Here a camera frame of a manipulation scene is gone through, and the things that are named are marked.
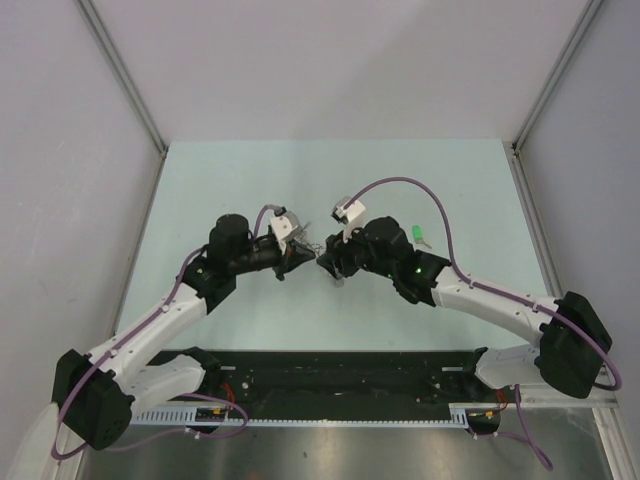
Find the green key tag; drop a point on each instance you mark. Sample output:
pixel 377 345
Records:
pixel 418 237

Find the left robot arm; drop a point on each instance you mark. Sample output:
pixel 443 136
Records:
pixel 100 391

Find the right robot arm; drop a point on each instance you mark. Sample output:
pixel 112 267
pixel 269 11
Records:
pixel 564 339

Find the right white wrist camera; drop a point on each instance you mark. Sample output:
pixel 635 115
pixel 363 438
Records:
pixel 351 214

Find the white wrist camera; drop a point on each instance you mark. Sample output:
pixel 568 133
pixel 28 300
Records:
pixel 284 225
pixel 351 214

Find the aluminium corner post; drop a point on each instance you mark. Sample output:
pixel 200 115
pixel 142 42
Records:
pixel 568 52
pixel 114 60

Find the right aluminium corner post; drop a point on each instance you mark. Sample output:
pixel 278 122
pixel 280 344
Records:
pixel 568 52

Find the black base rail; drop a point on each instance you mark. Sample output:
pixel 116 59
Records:
pixel 254 377

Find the left aluminium corner post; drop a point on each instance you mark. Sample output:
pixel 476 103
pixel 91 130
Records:
pixel 114 60

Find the metal disc with keyrings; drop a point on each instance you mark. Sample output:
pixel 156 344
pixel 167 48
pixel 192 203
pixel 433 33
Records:
pixel 336 280

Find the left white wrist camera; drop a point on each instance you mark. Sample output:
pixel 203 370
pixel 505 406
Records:
pixel 284 225

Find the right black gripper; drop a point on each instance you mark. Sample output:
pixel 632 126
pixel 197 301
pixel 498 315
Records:
pixel 336 247

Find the white cable duct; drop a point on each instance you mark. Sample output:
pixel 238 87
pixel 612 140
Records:
pixel 186 416

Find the aluminium frame crossbar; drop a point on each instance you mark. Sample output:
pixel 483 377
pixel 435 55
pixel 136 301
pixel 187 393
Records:
pixel 541 395

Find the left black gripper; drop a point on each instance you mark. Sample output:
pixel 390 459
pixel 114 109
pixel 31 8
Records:
pixel 289 261

